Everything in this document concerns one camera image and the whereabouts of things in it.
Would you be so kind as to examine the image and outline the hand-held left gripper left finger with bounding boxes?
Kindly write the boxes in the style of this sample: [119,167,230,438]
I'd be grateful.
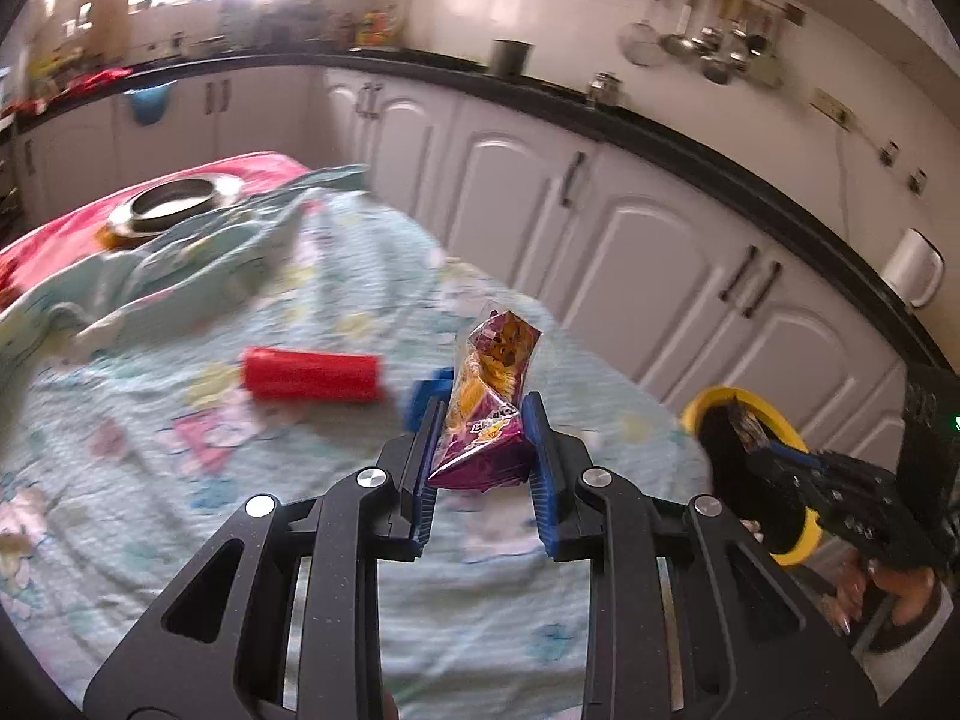
[82,394,451,720]

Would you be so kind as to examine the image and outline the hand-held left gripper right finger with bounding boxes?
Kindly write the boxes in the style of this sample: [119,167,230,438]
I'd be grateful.
[521,390,878,720]

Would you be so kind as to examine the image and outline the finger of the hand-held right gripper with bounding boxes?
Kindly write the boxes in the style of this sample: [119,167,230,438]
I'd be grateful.
[746,454,824,502]
[761,441,826,470]

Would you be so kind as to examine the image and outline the yellow rimmed black bin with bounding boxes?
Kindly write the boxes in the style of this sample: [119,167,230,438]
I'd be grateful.
[681,385,824,567]

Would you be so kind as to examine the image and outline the purple snack packet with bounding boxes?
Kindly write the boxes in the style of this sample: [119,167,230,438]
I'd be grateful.
[426,300,542,492]

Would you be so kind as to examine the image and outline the person's right forearm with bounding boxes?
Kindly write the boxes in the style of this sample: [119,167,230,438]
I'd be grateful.
[855,589,959,698]

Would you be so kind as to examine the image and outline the person's right hand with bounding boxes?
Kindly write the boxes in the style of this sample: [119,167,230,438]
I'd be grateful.
[821,551,942,638]

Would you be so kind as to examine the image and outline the blue plastic piece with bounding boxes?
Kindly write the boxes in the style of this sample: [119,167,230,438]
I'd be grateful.
[405,377,452,432]

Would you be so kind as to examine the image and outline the red plastic cylinder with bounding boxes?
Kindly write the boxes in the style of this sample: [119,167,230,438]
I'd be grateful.
[241,347,385,404]

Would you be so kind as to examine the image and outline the white electric kettle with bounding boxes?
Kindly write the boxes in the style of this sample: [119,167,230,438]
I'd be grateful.
[881,229,944,307]

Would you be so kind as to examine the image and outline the light blue cartoon bedsheet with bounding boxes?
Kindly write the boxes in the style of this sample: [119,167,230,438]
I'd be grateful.
[0,163,713,720]

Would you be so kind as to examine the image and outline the white lower kitchen cabinets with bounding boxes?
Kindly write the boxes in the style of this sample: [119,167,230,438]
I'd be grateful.
[15,64,912,458]

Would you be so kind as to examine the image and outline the black kitchen countertop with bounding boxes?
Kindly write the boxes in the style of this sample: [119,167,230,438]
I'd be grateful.
[15,51,953,376]

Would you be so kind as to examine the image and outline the metal bowl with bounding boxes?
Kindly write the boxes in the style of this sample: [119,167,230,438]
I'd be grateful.
[129,178,218,222]

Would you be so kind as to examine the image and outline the row of hanging metal utensils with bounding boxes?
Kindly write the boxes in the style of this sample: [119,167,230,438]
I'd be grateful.
[660,0,788,89]

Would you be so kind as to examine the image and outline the dark metal cup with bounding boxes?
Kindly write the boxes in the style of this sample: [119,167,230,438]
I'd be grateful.
[491,39,533,77]

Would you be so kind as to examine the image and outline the pink printed blanket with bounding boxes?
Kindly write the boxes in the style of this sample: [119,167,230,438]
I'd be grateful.
[0,152,310,293]

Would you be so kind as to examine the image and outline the group of condiment bottles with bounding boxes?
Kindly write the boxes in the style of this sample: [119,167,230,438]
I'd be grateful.
[351,6,407,47]

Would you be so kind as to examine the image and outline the blue hanging bag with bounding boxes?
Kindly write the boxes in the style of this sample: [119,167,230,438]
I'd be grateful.
[124,85,172,126]

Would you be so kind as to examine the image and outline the red cloth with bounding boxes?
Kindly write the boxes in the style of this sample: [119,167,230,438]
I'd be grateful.
[19,69,132,110]

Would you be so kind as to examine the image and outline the cardboard sheet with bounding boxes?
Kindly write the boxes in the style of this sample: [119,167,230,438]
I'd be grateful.
[79,0,132,27]

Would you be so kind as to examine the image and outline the wall power socket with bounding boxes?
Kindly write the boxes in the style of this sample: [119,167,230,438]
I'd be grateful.
[814,88,856,125]

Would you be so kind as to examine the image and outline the wire skimmer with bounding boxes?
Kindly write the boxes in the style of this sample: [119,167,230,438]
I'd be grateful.
[617,0,668,67]

